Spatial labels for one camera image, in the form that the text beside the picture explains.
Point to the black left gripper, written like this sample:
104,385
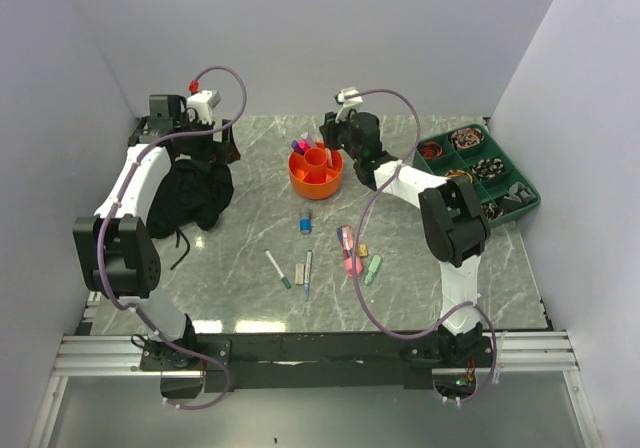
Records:
222,153

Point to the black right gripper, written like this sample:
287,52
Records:
330,129

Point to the pink black highlighter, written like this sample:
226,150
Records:
301,148

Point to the white green marker pen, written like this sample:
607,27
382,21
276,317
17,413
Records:
283,278

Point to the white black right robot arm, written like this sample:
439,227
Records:
456,231

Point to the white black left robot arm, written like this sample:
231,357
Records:
117,256

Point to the black cloth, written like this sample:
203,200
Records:
192,192

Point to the orange round desk organizer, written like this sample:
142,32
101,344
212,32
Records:
310,176

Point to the orange black rolled ribbon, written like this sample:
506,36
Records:
430,150

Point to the pink black rolled ribbon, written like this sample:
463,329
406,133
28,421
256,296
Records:
466,137

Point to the yellow black rolled ribbon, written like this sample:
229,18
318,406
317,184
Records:
459,173

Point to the green compartment tray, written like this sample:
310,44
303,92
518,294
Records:
470,152

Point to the mint green highlighter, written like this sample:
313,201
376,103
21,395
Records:
373,269

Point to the beige black rolled ribbon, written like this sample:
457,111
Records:
488,168

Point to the beige eraser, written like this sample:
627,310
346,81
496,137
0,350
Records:
299,274

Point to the brown black rolled ribbon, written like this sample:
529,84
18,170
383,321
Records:
492,211

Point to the grey black clips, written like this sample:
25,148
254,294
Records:
519,196

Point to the black base bar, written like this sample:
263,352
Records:
312,360

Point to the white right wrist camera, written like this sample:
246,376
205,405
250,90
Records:
348,100

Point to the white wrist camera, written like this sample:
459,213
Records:
348,100
201,104

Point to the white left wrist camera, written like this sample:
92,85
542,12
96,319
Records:
201,104

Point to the aluminium rail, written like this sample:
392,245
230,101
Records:
115,356

